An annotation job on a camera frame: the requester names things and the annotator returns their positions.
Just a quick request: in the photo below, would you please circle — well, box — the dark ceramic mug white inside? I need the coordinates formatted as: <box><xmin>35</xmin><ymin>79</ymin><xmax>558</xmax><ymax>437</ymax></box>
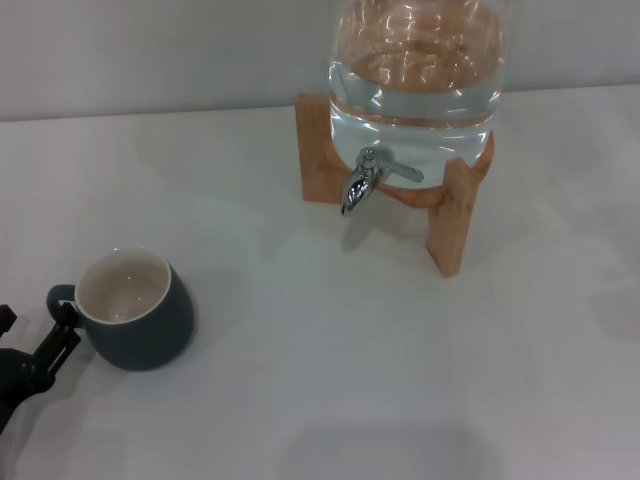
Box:
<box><xmin>46</xmin><ymin>246</ymin><xmax>196</xmax><ymax>372</ymax></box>

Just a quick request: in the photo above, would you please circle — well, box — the chrome faucet with lever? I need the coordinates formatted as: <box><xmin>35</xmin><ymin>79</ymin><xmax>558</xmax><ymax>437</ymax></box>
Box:
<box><xmin>340</xmin><ymin>147</ymin><xmax>425</xmax><ymax>217</ymax></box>

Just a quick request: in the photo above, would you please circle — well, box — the wooden dispenser stand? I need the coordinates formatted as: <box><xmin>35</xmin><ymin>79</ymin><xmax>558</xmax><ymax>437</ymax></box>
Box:
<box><xmin>294</xmin><ymin>92</ymin><xmax>496</xmax><ymax>278</ymax></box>

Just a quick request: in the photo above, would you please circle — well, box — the glass water dispenser jar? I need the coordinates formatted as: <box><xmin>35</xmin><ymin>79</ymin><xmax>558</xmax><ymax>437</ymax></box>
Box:
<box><xmin>327</xmin><ymin>0</ymin><xmax>505</xmax><ymax>191</ymax></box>

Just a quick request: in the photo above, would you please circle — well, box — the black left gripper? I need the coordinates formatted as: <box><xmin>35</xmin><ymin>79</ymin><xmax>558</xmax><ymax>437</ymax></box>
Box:
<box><xmin>0</xmin><ymin>301</ymin><xmax>82</xmax><ymax>435</ymax></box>

